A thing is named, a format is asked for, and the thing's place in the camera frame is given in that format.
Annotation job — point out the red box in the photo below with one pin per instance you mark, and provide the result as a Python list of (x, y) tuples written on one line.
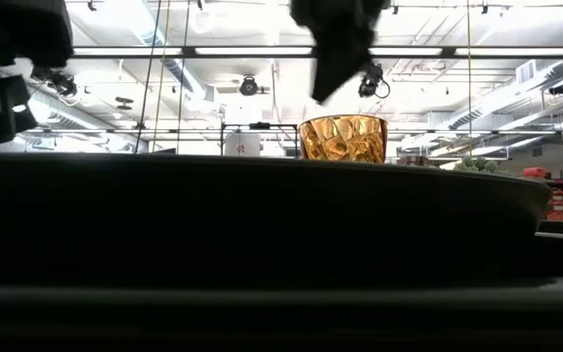
[(534, 172)]

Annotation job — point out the amber faceted plastic cup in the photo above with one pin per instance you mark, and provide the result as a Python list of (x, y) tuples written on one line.
[(342, 139)]

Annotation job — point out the white cylindrical tank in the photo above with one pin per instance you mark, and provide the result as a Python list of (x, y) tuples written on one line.
[(242, 145)]

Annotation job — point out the dark round plate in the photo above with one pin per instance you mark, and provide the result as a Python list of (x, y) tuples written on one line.
[(237, 220)]

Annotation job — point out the black ceiling spotlight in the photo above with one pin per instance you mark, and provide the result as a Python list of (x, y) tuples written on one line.
[(64, 85), (248, 86), (370, 82)]

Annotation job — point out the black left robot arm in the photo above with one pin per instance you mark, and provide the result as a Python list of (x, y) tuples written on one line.
[(17, 29)]

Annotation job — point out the green plant in white pot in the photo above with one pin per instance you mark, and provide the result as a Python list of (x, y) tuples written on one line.
[(479, 166)]

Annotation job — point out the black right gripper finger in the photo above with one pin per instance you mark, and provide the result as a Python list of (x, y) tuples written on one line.
[(340, 54)]

